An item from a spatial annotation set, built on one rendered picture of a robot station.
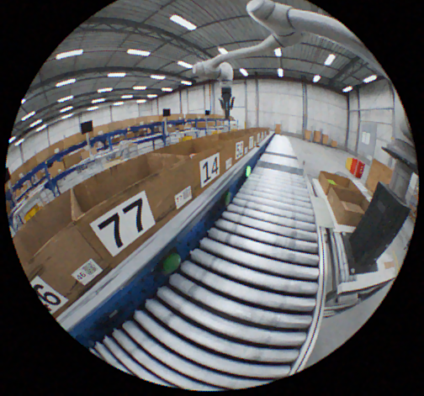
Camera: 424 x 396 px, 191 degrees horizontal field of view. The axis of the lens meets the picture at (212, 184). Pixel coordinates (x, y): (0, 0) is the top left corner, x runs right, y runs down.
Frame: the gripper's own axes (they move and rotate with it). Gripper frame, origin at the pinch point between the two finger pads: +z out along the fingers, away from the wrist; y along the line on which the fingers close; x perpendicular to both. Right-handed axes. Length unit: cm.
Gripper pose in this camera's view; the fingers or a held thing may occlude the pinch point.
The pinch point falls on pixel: (227, 114)
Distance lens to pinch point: 95.4
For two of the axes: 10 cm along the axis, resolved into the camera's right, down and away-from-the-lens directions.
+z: 0.4, 8.8, 4.8
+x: 5.4, -4.2, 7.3
